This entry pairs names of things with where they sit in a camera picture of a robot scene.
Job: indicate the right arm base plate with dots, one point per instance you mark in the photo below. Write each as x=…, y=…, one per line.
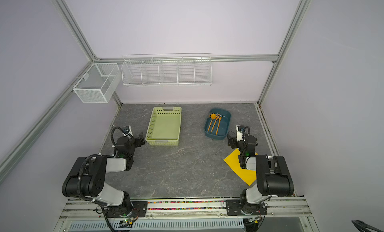
x=238, y=208

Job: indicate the yellow paper napkin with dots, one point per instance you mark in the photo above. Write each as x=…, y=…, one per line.
x=232, y=160

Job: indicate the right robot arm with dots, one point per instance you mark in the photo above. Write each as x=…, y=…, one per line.
x=266, y=176

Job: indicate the white mesh wall box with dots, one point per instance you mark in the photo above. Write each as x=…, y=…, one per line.
x=99, y=83

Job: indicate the white wire wall rack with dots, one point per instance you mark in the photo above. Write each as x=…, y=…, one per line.
x=167, y=69

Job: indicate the white vented cable duct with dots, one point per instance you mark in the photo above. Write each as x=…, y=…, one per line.
x=158, y=225

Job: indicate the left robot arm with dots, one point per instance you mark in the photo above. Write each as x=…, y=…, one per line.
x=87, y=178

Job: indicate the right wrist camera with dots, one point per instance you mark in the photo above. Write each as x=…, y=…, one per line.
x=239, y=130

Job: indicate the green plastic basket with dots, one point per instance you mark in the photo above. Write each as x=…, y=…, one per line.
x=164, y=126

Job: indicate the teal plastic tray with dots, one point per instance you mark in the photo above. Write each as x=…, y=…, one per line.
x=217, y=124

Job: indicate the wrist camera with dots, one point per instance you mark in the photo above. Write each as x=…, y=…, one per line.
x=239, y=130
x=127, y=130

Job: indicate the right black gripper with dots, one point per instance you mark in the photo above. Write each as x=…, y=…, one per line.
x=232, y=138

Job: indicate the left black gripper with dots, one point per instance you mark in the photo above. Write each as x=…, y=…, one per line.
x=139, y=140

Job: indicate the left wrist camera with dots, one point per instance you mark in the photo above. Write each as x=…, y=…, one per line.
x=127, y=130

